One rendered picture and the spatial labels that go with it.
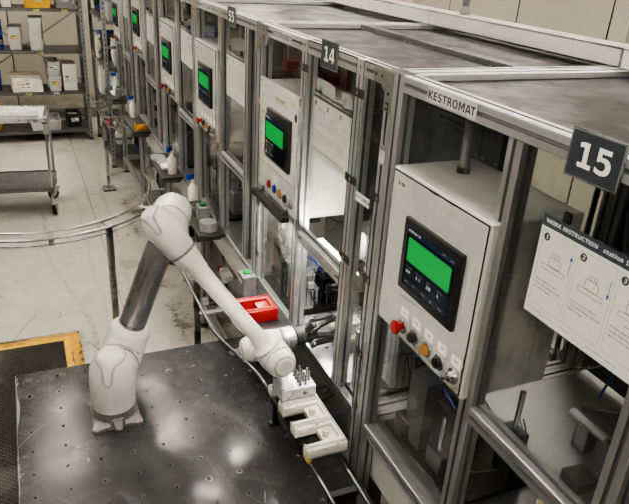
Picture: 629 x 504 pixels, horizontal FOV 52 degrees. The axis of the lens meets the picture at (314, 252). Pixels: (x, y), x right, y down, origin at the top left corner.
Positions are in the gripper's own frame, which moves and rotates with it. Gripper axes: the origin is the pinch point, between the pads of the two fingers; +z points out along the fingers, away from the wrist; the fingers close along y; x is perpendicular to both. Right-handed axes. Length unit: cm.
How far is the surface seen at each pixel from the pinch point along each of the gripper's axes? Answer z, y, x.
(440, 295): -11, 58, -79
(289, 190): -10, 48, 26
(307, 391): -24.7, -7.3, -23.0
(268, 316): -22.2, -5.0, 24.8
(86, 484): -101, -23, -18
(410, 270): -11, 58, -65
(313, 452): -33, -10, -48
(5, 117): -122, 0, 398
